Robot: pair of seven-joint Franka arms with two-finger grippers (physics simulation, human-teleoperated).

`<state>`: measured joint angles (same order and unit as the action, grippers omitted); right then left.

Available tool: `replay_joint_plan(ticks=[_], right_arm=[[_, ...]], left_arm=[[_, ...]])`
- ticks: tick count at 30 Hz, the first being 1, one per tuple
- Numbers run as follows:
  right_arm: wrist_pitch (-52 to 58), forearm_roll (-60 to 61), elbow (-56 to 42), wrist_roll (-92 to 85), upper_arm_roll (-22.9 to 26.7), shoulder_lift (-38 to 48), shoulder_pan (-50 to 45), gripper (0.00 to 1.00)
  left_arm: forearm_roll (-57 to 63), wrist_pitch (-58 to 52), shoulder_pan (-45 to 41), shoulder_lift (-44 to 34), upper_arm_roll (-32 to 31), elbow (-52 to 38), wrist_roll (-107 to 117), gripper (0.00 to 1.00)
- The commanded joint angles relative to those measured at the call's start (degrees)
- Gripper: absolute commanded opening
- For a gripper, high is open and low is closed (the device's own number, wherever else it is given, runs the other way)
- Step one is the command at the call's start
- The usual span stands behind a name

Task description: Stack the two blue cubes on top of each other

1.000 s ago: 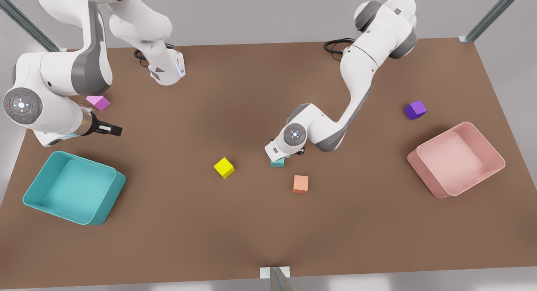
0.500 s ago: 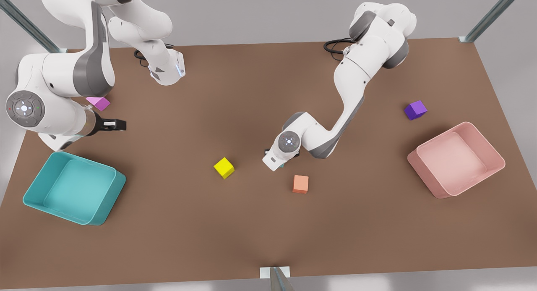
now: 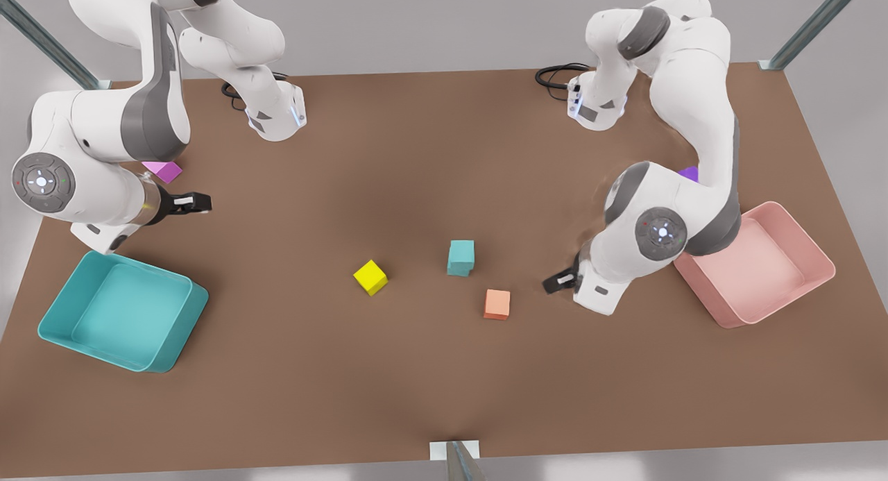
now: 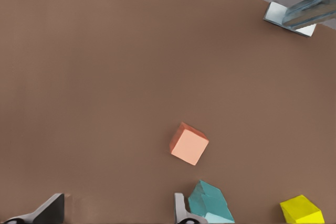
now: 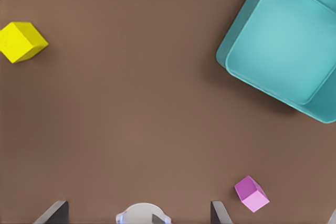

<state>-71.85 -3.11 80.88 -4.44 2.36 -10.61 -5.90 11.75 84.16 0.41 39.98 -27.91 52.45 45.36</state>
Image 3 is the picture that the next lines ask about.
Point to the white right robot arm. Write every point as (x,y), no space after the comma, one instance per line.
(97,120)

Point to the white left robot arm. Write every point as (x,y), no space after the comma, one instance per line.
(694,85)

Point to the magenta cube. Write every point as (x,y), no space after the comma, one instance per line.
(165,170)

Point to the orange cube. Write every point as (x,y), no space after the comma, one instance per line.
(497,305)

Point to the teal blue cube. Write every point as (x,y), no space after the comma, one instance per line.
(462,253)
(456,271)

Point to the teal tray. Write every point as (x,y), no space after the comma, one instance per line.
(121,314)

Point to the purple cube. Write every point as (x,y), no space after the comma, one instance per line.
(689,175)

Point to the yellow cube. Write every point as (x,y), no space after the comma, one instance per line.
(370,277)

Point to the pink tray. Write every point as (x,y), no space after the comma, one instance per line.
(760,269)

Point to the silver frame post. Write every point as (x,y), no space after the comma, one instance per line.
(41,40)
(808,26)
(458,461)

